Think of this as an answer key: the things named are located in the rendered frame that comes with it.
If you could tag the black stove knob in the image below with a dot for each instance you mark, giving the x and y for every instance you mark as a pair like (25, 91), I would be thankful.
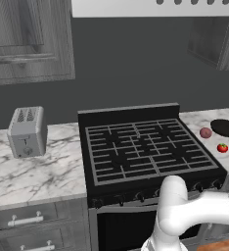
(217, 183)
(140, 196)
(97, 203)
(198, 187)
(157, 192)
(120, 199)

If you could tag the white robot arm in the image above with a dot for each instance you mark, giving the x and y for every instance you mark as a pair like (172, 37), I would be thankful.
(172, 209)

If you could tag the grey drawer front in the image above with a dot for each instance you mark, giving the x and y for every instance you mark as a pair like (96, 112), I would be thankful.
(59, 235)
(48, 211)

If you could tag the grey wall cupboard door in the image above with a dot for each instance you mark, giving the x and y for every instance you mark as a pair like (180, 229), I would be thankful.
(28, 36)

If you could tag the reddish brown onion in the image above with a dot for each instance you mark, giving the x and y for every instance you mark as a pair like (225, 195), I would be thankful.
(206, 133)

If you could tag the black oven door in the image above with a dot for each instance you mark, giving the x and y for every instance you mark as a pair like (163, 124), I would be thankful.
(126, 228)

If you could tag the silver toaster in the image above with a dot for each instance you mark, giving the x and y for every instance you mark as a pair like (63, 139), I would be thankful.
(26, 137)

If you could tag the black gas stove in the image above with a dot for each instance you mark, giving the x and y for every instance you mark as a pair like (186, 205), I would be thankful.
(129, 114)

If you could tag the red tomato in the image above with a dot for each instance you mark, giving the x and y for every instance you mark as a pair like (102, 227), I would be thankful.
(222, 148)

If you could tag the white range hood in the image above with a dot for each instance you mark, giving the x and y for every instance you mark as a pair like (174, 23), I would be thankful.
(136, 9)

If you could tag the black frying pan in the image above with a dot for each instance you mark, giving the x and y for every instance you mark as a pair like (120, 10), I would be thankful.
(223, 126)

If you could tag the grey wall cupboard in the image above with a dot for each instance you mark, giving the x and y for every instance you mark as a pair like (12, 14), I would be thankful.
(217, 42)

